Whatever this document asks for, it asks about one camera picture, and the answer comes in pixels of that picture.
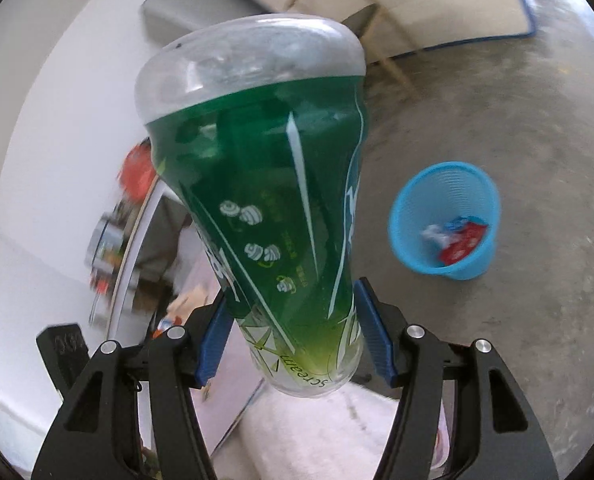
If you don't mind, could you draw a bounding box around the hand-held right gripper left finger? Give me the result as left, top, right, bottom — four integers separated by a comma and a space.
31, 287, 238, 480

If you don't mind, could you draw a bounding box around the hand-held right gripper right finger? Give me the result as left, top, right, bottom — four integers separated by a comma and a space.
353, 276, 560, 480

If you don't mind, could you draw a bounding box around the clear bag with blue toy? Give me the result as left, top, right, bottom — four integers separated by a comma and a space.
421, 215, 472, 248

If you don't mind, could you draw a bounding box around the red cartoon drink can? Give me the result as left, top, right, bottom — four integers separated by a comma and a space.
439, 219, 488, 266

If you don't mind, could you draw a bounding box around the blue plastic mesh basket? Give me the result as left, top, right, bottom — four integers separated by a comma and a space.
388, 161, 502, 281

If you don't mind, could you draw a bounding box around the green plastic bottle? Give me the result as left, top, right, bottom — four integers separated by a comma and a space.
134, 11, 368, 398

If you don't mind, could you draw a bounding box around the white desk with wooden top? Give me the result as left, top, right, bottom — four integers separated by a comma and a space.
89, 175, 188, 331

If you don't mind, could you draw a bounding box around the white fluffy blanket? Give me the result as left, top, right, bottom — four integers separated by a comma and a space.
209, 382, 450, 480

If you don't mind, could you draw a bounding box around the stainless steel pot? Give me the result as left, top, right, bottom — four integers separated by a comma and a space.
84, 210, 132, 271

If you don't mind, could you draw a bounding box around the orange plastic bag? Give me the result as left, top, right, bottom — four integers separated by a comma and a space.
117, 140, 158, 203

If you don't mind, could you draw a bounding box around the wooden chair with dark seat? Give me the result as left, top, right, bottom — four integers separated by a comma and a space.
282, 0, 418, 93

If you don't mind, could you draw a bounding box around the white mattress with blue edge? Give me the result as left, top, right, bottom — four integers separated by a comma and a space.
187, 0, 535, 63

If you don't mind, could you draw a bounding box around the silver refrigerator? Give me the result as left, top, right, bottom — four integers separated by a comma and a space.
142, 0, 272, 48

